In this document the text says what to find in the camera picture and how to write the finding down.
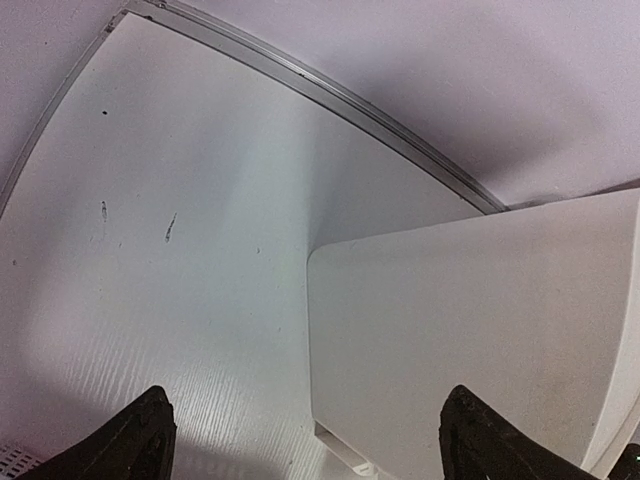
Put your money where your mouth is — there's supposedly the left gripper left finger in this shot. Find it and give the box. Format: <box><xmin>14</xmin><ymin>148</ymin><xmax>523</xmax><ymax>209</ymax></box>
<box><xmin>20</xmin><ymin>385</ymin><xmax>176</xmax><ymax>480</ymax></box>

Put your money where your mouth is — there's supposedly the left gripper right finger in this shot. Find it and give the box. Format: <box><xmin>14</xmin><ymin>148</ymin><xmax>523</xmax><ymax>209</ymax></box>
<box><xmin>439</xmin><ymin>385</ymin><xmax>593</xmax><ymax>480</ymax></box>

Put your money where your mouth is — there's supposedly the white perforated plastic basket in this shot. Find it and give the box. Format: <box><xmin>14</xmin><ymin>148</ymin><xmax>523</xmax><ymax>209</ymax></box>
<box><xmin>0</xmin><ymin>442</ymin><xmax>41</xmax><ymax>480</ymax></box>

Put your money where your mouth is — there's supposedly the white plastic drawer unit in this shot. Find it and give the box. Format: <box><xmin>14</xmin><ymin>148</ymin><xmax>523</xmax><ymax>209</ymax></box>
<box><xmin>307</xmin><ymin>190</ymin><xmax>639</xmax><ymax>479</ymax></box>

